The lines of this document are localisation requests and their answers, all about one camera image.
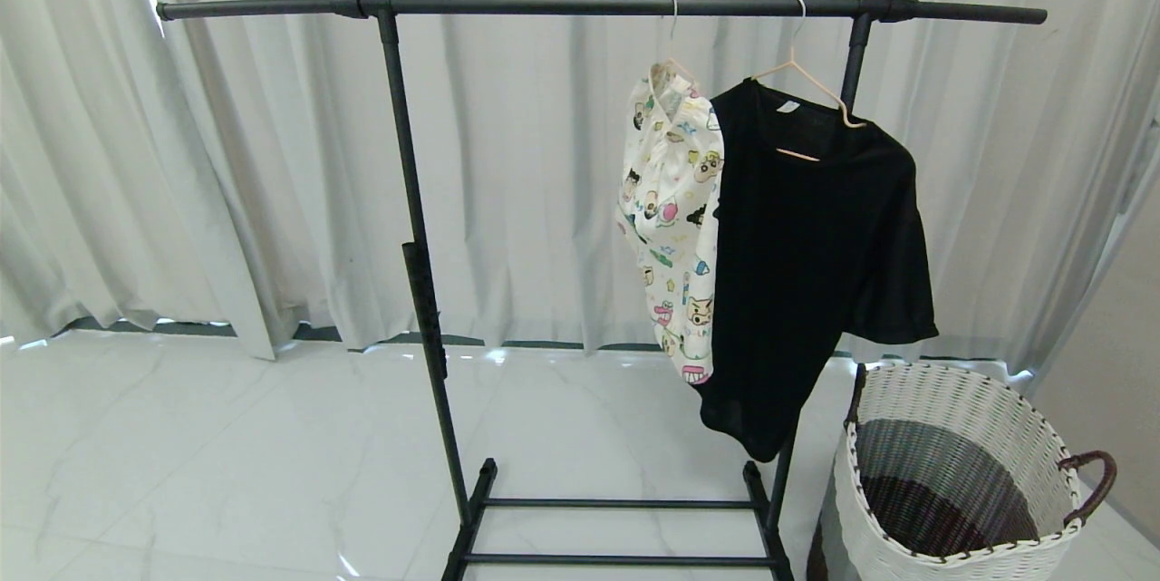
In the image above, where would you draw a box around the cream printed garment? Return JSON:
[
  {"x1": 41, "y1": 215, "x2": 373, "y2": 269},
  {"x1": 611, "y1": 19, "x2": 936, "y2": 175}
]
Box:
[{"x1": 615, "y1": 60, "x2": 727, "y2": 386}]

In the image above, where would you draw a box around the black garment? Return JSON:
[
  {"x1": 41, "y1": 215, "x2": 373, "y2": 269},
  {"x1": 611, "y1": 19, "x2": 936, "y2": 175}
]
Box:
[{"x1": 693, "y1": 78, "x2": 940, "y2": 464}]

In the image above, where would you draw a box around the pink clothes hanger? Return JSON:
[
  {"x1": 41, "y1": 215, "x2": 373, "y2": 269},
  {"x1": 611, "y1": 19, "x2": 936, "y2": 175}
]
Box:
[
  {"x1": 749, "y1": 0, "x2": 867, "y2": 164},
  {"x1": 648, "y1": 0, "x2": 704, "y2": 102}
]

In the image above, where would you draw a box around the black clothes rack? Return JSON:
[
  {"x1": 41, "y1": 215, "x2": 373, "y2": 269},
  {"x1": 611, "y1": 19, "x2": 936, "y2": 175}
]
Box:
[{"x1": 156, "y1": 0, "x2": 1049, "y2": 581}]

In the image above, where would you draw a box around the white laundry basket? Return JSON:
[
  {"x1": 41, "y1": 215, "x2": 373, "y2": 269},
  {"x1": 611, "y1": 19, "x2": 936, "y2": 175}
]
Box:
[{"x1": 807, "y1": 361, "x2": 1118, "y2": 581}]

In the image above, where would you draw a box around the white curtain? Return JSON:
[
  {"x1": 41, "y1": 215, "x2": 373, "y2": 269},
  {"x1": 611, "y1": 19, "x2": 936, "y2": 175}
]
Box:
[{"x1": 0, "y1": 0, "x2": 1160, "y2": 375}]

